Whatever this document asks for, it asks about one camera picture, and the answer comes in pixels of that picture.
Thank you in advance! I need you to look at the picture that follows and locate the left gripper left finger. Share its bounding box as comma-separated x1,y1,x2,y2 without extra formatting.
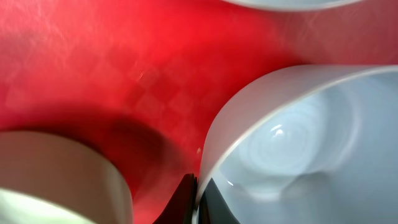
154,174,197,224

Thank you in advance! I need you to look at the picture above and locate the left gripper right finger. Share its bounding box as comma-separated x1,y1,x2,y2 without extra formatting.
198,179,239,224

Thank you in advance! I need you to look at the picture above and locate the green bowl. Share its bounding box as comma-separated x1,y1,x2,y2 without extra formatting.
1,131,133,223

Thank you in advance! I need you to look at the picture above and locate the light blue bowl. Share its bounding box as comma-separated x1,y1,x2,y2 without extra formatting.
195,65,397,224

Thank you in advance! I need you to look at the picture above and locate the red plastic tray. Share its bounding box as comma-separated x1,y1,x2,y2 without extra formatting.
1,0,397,223

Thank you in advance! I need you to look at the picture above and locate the large light blue plate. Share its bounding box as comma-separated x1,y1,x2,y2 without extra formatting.
224,0,361,12

